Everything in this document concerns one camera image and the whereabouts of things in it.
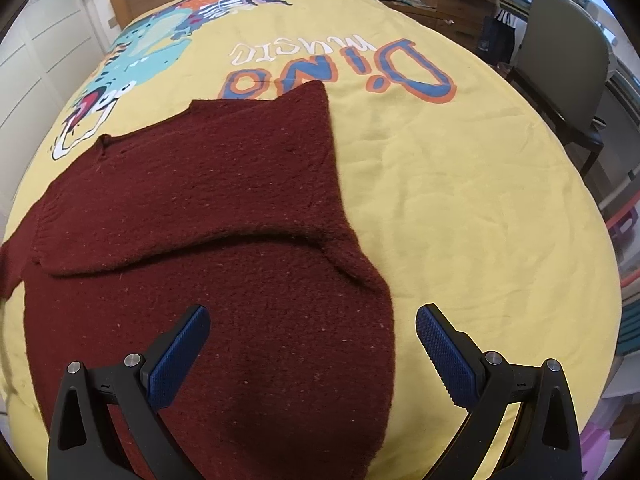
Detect yellow printed blanket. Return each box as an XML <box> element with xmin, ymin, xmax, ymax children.
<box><xmin>0</xmin><ymin>0</ymin><xmax>623</xmax><ymax>480</ymax></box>

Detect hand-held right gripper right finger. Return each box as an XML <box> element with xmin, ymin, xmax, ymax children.
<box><xmin>415</xmin><ymin>303</ymin><xmax>583</xmax><ymax>480</ymax></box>

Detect dark shopping bag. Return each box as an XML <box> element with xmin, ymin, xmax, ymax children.
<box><xmin>475</xmin><ymin>9</ymin><xmax>517</xmax><ymax>67</ymax></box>

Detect pink plastic stool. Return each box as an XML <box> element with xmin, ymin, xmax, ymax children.
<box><xmin>606</xmin><ymin>206</ymin><xmax>640</xmax><ymax>241</ymax></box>

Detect dark red knit sweater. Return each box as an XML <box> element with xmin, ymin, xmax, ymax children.
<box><xmin>0</xmin><ymin>81</ymin><xmax>397</xmax><ymax>480</ymax></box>

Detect grey chair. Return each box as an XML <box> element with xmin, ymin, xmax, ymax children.
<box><xmin>506</xmin><ymin>0</ymin><xmax>617</xmax><ymax>177</ymax></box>

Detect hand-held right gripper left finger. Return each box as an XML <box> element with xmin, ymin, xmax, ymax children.
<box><xmin>47</xmin><ymin>304</ymin><xmax>211</xmax><ymax>480</ymax></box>

